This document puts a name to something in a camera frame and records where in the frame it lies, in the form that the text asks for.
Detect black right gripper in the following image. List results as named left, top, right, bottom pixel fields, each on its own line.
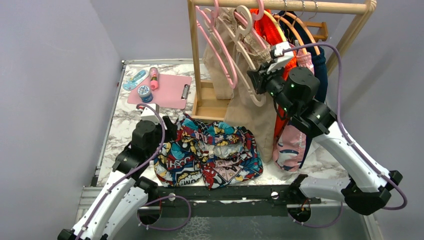
left=248, top=60, right=296, bottom=116

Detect cream plastic hanger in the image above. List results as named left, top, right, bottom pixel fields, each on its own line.
left=201, top=5, right=270, bottom=107

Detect comic print shorts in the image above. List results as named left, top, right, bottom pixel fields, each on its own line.
left=153, top=113, right=264, bottom=190

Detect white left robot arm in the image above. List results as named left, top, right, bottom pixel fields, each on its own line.
left=57, top=116, right=177, bottom=240

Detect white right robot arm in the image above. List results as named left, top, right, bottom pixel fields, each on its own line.
left=247, top=63, right=403, bottom=216

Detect beige shorts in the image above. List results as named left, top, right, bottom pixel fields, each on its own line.
left=202, top=7, right=279, bottom=163

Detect orange shorts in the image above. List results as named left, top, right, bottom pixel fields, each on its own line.
left=253, top=9, right=289, bottom=138

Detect pink hanger with shorts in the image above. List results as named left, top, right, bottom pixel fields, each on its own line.
left=233, top=0, right=270, bottom=51

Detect navy shorts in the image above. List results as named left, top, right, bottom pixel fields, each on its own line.
left=278, top=11, right=328, bottom=168

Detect wooden hanger front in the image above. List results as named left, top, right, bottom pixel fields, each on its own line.
left=263, top=9, right=288, bottom=46

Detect wooden hanger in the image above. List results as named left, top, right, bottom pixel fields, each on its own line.
left=263, top=9, right=288, bottom=46
left=283, top=0, right=321, bottom=56

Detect wooden hanger back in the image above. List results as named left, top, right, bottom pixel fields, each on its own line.
left=283, top=0, right=321, bottom=56

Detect pink patterned shorts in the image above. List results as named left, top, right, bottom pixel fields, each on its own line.
left=272, top=48, right=315, bottom=172

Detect pink plastic hanger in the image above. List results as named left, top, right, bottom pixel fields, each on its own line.
left=194, top=0, right=239, bottom=90

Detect pink clipboard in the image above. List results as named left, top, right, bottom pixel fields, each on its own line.
left=127, top=73, right=193, bottom=110

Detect blue lidded jar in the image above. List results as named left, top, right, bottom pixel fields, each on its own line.
left=137, top=85, right=154, bottom=103

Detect wooden clothes rack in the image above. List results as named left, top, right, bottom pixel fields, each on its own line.
left=187, top=0, right=377, bottom=121

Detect light blue flat case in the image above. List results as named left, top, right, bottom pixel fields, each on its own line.
left=122, top=69, right=148, bottom=91

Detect pink glue stick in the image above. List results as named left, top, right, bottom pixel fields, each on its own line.
left=149, top=67, right=159, bottom=91

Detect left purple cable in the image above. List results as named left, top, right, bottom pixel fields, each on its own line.
left=74, top=103, right=192, bottom=240

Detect purple cable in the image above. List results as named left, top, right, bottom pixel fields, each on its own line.
left=283, top=42, right=408, bottom=229
left=74, top=103, right=192, bottom=240

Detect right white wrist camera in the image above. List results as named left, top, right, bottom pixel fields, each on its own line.
left=266, top=41, right=294, bottom=74

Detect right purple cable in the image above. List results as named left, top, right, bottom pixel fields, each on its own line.
left=283, top=42, right=408, bottom=229

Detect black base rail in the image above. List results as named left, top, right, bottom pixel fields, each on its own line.
left=137, top=185, right=321, bottom=221

